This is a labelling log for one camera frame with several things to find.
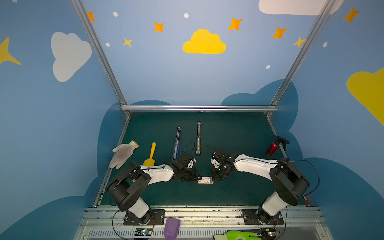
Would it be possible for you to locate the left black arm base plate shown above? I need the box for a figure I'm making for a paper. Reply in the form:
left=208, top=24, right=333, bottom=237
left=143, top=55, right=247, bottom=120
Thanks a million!
left=123, top=209, right=165, bottom=226

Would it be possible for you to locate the left green circuit board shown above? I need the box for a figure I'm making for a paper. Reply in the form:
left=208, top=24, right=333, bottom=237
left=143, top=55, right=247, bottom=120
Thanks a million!
left=134, top=228, right=153, bottom=237

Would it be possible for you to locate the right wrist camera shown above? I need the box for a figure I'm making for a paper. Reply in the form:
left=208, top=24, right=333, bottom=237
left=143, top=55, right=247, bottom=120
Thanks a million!
left=211, top=148, right=230, bottom=165

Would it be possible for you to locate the green work glove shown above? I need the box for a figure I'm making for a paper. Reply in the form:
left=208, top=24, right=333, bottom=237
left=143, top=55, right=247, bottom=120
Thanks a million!
left=213, top=231, right=262, bottom=240

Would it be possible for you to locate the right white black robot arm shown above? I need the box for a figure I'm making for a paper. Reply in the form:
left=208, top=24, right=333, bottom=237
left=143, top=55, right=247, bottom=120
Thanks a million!
left=211, top=149, right=310, bottom=224

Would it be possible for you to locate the aluminium front rail bed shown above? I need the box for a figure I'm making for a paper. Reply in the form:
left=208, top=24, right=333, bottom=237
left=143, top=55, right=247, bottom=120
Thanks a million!
left=74, top=206, right=333, bottom=240

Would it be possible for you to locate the red spray bottle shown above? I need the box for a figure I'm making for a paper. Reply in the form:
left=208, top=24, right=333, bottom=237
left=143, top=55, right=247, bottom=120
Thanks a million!
left=266, top=135, right=290, bottom=156

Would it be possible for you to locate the aluminium frame left post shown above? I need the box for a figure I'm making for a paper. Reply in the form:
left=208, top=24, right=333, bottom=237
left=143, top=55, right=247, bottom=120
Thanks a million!
left=71, top=0, right=127, bottom=107

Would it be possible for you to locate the aluminium frame rear crossbar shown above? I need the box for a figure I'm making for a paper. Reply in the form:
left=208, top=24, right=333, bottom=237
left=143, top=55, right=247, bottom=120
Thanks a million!
left=121, top=105, right=278, bottom=112

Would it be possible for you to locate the aluminium frame right post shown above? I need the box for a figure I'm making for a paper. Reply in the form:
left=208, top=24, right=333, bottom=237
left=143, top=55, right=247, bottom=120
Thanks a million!
left=266, top=0, right=337, bottom=119

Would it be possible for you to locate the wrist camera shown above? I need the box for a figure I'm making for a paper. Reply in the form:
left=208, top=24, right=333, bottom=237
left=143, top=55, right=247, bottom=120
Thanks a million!
left=178, top=152, right=196, bottom=169
left=211, top=148, right=230, bottom=165

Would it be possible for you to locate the aluminium frame post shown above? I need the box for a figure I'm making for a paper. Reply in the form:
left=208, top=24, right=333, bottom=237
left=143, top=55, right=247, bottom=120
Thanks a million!
left=71, top=0, right=127, bottom=107
left=266, top=0, right=337, bottom=119

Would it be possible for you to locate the green circuit board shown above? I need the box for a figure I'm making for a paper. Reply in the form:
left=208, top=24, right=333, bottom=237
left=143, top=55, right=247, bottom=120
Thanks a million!
left=261, top=228, right=278, bottom=239
left=134, top=228, right=153, bottom=237

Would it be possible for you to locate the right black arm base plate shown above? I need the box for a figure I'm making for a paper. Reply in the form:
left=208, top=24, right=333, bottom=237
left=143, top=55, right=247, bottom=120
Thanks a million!
left=241, top=209, right=285, bottom=225

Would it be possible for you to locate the white knit work glove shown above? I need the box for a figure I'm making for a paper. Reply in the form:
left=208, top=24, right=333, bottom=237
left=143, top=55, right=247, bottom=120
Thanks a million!
left=109, top=141, right=139, bottom=169

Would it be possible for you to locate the yellow plastic scoop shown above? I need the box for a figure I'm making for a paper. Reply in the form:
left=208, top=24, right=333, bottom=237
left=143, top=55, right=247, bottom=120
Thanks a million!
left=143, top=142, right=157, bottom=167

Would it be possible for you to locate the right green circuit board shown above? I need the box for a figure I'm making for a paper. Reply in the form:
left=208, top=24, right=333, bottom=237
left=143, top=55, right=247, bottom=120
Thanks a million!
left=261, top=228, right=278, bottom=239

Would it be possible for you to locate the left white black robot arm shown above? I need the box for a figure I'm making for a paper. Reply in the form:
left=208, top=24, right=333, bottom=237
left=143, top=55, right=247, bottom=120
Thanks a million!
left=106, top=160, right=202, bottom=224

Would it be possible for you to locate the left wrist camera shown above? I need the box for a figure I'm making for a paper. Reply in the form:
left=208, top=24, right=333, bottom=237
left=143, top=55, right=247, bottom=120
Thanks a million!
left=178, top=152, right=196, bottom=169

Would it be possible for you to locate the black stapler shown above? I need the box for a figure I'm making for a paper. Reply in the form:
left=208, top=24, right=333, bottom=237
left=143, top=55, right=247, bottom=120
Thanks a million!
left=196, top=121, right=201, bottom=156

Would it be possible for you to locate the red white staple box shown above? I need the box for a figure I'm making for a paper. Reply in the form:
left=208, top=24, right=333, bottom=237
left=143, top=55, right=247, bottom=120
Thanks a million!
left=198, top=177, right=214, bottom=185

